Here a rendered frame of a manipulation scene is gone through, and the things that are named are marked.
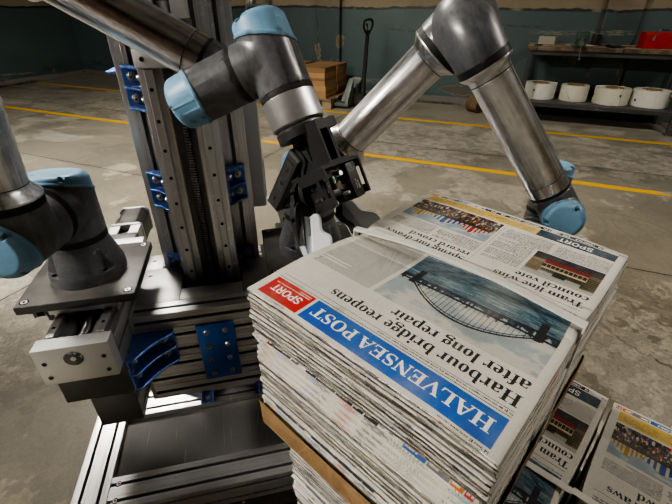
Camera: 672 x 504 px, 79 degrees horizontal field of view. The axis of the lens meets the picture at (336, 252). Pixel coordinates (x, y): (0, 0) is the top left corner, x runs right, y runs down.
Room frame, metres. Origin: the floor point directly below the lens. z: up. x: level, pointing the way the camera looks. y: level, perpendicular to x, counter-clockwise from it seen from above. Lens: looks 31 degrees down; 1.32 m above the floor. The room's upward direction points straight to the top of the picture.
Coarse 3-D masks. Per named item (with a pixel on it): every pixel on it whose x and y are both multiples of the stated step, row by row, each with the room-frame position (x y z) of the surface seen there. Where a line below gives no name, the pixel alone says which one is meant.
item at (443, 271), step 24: (360, 240) 0.47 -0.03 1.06; (384, 240) 0.47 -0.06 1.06; (408, 264) 0.41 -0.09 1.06; (432, 264) 0.41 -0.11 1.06; (456, 288) 0.36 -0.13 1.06; (480, 288) 0.36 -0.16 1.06; (504, 288) 0.36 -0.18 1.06; (528, 288) 0.36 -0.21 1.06; (528, 312) 0.32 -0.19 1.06; (552, 312) 0.32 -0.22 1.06; (576, 312) 0.32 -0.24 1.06; (576, 336) 0.29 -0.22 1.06
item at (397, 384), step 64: (320, 256) 0.42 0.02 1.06; (256, 320) 0.34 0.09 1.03; (320, 320) 0.30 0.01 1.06; (384, 320) 0.30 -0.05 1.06; (448, 320) 0.30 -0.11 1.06; (512, 320) 0.30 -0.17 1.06; (320, 384) 0.28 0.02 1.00; (384, 384) 0.23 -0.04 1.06; (448, 384) 0.23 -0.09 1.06; (512, 384) 0.23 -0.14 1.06; (320, 448) 0.28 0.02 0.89; (384, 448) 0.23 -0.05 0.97; (448, 448) 0.19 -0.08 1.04; (512, 448) 0.18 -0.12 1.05
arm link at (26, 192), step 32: (0, 96) 0.64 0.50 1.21; (0, 128) 0.61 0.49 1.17; (0, 160) 0.60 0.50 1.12; (0, 192) 0.59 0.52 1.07; (32, 192) 0.62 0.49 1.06; (0, 224) 0.56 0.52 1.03; (32, 224) 0.59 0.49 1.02; (64, 224) 0.66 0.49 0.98; (0, 256) 0.55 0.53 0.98; (32, 256) 0.57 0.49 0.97
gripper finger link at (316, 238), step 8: (312, 216) 0.51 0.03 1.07; (312, 224) 0.50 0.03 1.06; (320, 224) 0.49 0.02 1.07; (312, 232) 0.50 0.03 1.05; (320, 232) 0.48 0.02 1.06; (312, 240) 0.49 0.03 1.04; (320, 240) 0.48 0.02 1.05; (328, 240) 0.47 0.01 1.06; (304, 248) 0.48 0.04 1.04; (312, 248) 0.48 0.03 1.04; (320, 248) 0.47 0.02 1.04
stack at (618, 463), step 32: (576, 384) 0.43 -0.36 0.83; (576, 416) 0.37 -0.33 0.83; (608, 416) 0.38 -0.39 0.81; (640, 416) 0.37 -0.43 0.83; (544, 448) 0.32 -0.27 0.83; (576, 448) 0.32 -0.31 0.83; (608, 448) 0.32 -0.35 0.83; (640, 448) 0.32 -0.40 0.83; (320, 480) 0.29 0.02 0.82; (544, 480) 0.28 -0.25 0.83; (576, 480) 0.38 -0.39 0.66; (608, 480) 0.28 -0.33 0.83; (640, 480) 0.28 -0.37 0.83
